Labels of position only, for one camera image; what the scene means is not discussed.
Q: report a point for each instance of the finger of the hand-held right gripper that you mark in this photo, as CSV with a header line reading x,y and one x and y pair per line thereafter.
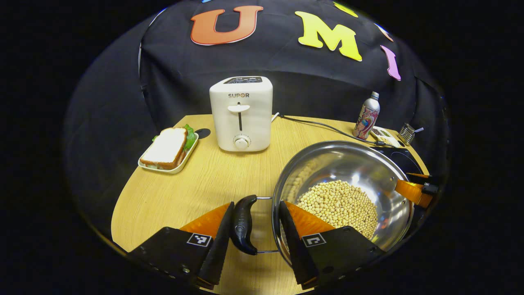
x,y
417,175
411,191

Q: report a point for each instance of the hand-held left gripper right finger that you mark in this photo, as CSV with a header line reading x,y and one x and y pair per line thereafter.
x,y
297,254

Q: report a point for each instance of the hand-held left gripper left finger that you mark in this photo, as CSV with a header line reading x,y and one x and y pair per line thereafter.
x,y
219,254

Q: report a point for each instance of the black induction cooktop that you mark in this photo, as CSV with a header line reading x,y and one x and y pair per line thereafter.
x,y
405,159

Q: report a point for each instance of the stainless steel pot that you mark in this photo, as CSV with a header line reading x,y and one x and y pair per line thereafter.
x,y
360,164

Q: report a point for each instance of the white divided grain dish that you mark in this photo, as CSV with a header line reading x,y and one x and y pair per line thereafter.
x,y
385,137

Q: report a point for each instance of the pile of soybeans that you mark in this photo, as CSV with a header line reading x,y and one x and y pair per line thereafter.
x,y
339,205

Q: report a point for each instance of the silver printed drink bottle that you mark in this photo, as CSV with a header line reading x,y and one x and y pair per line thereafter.
x,y
366,119

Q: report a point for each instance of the pale green sandwich tray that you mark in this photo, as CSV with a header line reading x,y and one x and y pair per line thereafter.
x,y
189,156

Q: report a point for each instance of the sandwich with lettuce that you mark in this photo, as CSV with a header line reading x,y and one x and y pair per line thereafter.
x,y
163,147

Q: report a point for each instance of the white toaster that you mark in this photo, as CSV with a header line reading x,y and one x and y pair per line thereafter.
x,y
254,123

